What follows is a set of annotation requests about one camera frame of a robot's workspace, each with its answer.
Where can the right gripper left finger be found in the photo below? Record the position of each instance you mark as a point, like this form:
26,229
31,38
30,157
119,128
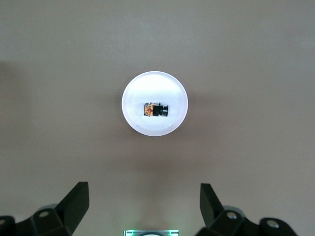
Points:
71,209

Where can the orange and black switch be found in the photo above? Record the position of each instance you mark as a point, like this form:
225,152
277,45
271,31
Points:
151,109

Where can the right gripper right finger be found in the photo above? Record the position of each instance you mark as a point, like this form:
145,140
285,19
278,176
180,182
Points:
214,211

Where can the pink round plate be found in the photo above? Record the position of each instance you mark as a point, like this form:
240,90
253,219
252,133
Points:
137,86

